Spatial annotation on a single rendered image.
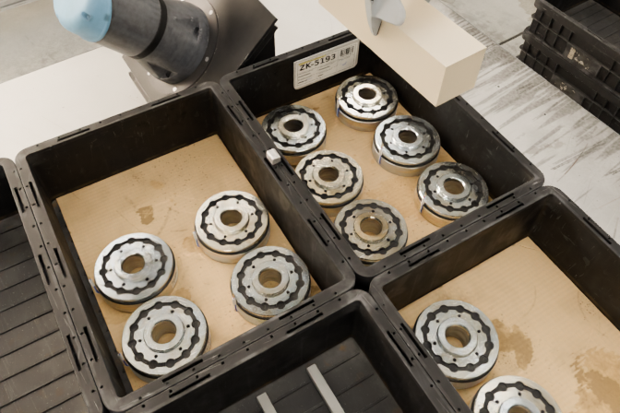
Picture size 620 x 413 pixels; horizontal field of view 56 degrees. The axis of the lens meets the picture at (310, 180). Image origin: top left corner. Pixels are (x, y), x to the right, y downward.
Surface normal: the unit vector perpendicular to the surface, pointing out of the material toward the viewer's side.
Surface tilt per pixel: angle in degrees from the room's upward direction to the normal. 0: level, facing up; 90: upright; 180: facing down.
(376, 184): 0
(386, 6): 77
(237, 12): 43
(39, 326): 0
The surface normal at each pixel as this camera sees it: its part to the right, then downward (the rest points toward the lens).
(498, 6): 0.02, -0.62
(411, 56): -0.83, 0.43
